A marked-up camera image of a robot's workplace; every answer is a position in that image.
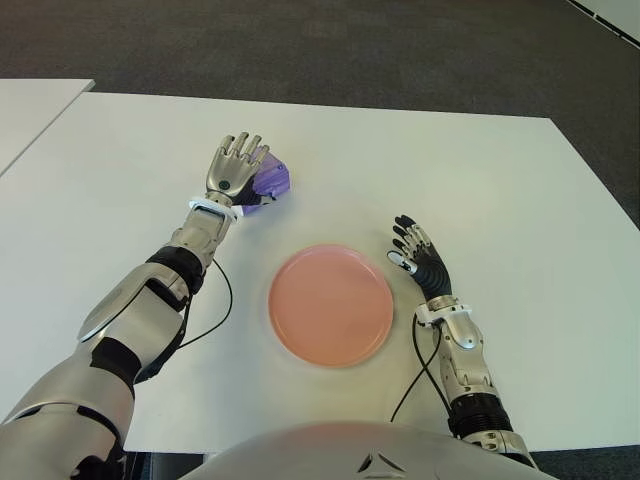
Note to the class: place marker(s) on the white side table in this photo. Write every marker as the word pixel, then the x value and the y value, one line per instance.
pixel 30 115

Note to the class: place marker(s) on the purple tissue paper pack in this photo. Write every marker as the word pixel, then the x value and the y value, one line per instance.
pixel 275 175

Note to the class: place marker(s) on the pink round plate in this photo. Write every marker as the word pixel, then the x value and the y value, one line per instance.
pixel 330 305

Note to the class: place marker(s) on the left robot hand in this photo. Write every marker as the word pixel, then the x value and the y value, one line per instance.
pixel 230 170

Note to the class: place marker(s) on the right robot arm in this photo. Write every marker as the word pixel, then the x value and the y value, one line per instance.
pixel 465 345

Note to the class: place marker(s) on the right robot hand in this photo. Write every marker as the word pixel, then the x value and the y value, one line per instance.
pixel 432 272

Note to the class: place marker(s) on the silver robot torso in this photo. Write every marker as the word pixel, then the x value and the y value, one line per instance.
pixel 320 450

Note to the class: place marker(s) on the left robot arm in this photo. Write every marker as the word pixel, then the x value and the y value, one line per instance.
pixel 135 310

